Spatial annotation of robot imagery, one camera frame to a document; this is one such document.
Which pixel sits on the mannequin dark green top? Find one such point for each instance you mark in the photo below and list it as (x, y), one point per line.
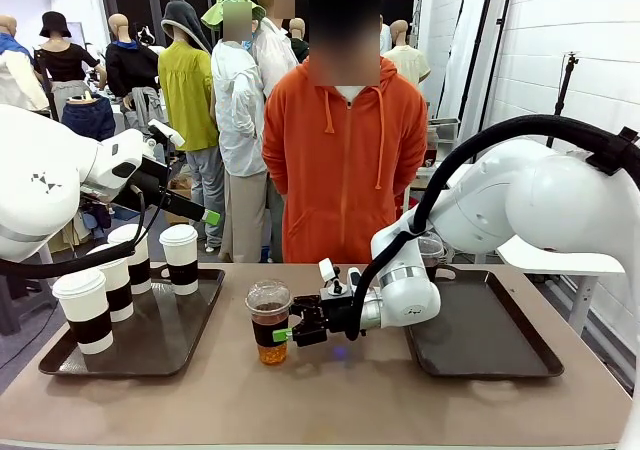
(299, 40)

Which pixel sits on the cardboard box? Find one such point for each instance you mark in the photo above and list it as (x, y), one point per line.
(181, 190)

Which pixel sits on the clear cup red drink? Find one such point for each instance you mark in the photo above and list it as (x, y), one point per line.
(431, 256)

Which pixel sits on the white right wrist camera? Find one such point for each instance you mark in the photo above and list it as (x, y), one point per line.
(334, 282)

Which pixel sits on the tall mannequin white shirt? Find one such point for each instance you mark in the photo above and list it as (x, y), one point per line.
(275, 55)

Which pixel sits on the mannequin white shirt green hat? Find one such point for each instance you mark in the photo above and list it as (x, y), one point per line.
(235, 110)

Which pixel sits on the mannequin yellow blouse grey hood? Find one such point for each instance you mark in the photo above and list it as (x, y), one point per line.
(187, 95)

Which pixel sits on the mannequin cream t-shirt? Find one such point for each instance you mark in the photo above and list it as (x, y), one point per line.
(407, 62)

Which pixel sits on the mannequin black sweater blue collar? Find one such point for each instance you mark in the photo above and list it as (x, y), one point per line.
(127, 67)

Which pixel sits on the black camera tripod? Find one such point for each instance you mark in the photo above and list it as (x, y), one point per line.
(565, 95)

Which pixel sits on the blue jeans torso form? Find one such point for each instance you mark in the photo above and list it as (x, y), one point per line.
(87, 117)

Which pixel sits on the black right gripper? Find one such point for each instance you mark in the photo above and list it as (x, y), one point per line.
(320, 322)

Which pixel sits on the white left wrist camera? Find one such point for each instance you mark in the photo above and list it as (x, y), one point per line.
(165, 132)

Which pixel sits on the mannequin black hat black top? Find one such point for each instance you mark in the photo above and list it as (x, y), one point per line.
(62, 60)

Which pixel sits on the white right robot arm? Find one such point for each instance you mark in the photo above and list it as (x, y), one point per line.
(540, 200)

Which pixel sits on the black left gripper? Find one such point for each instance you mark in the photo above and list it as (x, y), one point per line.
(145, 182)

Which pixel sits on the grey stool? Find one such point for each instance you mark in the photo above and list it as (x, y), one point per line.
(22, 300)

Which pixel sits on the person in orange hoodie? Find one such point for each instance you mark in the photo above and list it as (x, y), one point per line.
(345, 160)

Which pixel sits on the white paper cup black sleeve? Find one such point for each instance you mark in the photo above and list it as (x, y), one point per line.
(117, 282)
(140, 270)
(85, 305)
(180, 255)

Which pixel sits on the dark brown serving tray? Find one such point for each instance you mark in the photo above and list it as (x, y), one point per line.
(490, 335)
(145, 340)

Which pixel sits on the clear cup amber drink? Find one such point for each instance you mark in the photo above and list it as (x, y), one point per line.
(268, 310)

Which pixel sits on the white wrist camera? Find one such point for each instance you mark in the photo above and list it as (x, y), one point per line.
(165, 132)
(334, 282)

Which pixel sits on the mannequin white blue jacket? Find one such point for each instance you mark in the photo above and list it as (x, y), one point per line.
(15, 75)

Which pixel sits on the white side table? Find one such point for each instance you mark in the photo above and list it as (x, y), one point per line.
(560, 260)

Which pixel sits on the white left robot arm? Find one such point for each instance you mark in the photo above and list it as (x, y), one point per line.
(40, 185)

